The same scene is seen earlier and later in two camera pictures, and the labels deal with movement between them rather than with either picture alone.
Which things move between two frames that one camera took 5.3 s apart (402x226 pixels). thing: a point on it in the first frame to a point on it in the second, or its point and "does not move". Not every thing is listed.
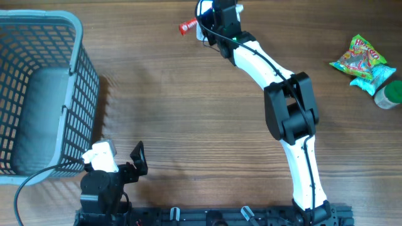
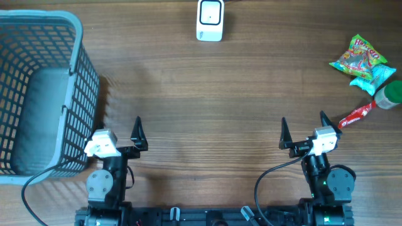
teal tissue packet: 380,75 does not move
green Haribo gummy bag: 360,59 does not move
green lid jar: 390,95 does not move
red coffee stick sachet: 185,25 to 357,114
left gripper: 132,176 to 137,137
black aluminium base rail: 315,215 does not move
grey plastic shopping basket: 49,93 does not move
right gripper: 201,20 to 298,147
